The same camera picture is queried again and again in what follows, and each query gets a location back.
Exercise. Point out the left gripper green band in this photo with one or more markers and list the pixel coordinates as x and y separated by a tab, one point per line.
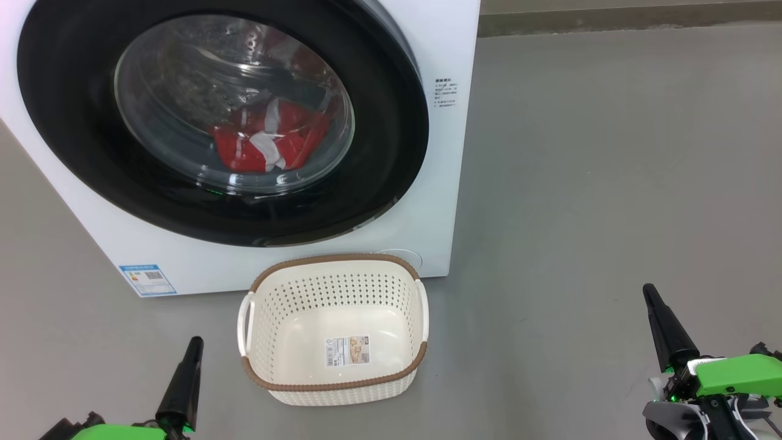
116	432

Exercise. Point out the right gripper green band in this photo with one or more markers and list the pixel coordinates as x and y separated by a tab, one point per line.
739	374

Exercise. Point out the red garment with white trim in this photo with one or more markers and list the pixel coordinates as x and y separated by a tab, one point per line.
238	153

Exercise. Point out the round black glass washer door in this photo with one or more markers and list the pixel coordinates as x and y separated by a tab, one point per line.
73	122

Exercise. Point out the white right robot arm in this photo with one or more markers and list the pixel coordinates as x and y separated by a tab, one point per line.
672	421

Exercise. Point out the white printed paper label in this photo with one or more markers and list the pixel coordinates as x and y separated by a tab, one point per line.
347	351

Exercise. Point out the cream perforated basket brown rim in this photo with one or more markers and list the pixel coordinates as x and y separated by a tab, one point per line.
379	379

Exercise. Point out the white front-load washing machine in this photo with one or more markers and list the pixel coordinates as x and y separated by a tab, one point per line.
427	214

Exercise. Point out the stainless steel washing machine drum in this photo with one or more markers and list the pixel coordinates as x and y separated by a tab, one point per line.
183	79

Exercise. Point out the blue energy label sticker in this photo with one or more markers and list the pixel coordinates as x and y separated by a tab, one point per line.
148	280

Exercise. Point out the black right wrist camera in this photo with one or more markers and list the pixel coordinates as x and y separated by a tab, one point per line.
767	351

